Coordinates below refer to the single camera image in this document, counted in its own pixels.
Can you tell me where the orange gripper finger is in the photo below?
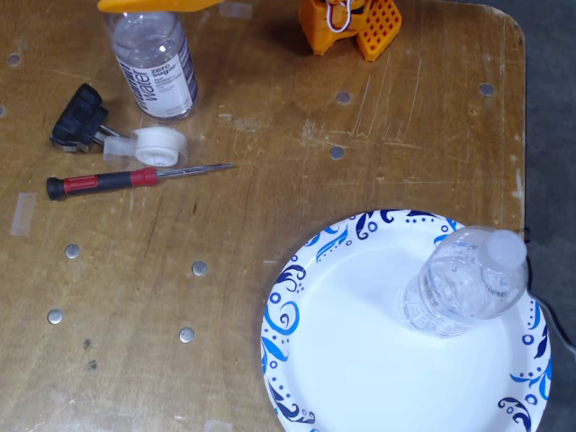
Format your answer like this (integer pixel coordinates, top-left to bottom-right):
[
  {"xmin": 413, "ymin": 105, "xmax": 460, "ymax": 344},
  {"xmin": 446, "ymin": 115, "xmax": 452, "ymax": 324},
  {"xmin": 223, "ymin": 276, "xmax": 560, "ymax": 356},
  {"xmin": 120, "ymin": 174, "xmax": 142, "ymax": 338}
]
[{"xmin": 97, "ymin": 0, "xmax": 224, "ymax": 14}]

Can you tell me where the vitaminwater labelled clear bottle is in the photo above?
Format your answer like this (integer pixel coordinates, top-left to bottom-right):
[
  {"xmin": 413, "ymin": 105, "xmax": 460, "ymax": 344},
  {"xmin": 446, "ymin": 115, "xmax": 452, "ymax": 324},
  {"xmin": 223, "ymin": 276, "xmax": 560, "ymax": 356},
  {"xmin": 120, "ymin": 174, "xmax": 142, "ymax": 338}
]
[{"xmin": 101, "ymin": 9, "xmax": 200, "ymax": 123}]

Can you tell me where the small clear water bottle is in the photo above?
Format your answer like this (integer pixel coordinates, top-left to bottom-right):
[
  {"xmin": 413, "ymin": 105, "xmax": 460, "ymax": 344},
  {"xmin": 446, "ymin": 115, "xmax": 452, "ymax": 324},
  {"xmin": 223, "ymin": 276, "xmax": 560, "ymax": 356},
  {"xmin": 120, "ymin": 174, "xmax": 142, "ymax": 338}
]
[{"xmin": 401, "ymin": 224, "xmax": 528, "ymax": 338}]

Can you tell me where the blue patterned paper plate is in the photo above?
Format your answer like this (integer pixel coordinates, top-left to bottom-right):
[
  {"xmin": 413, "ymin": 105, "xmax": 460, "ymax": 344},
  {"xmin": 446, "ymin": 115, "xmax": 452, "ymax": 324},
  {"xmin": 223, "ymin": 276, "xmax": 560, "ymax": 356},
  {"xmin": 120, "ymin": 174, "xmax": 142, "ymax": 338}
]
[{"xmin": 259, "ymin": 208, "xmax": 554, "ymax": 432}]

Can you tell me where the black clamp clip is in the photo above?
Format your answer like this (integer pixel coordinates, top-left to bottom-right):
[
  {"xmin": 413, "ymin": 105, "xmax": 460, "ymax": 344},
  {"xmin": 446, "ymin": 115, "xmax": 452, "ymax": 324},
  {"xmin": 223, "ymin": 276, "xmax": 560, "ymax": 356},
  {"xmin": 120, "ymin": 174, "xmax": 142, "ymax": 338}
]
[{"xmin": 49, "ymin": 83, "xmax": 118, "ymax": 154}]

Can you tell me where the clear tape roll dispenser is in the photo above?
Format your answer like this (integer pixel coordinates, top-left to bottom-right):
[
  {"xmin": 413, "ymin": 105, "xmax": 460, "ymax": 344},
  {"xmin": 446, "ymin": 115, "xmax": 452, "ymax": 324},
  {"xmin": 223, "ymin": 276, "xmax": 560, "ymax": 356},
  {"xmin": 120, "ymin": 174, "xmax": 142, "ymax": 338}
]
[{"xmin": 102, "ymin": 127, "xmax": 189, "ymax": 168}]

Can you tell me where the red black screwdriver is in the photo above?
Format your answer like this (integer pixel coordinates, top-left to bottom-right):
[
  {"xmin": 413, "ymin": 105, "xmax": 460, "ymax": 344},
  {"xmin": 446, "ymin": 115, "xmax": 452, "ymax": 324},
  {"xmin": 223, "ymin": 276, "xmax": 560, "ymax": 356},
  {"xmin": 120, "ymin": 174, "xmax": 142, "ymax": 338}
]
[{"xmin": 46, "ymin": 162, "xmax": 239, "ymax": 202}]

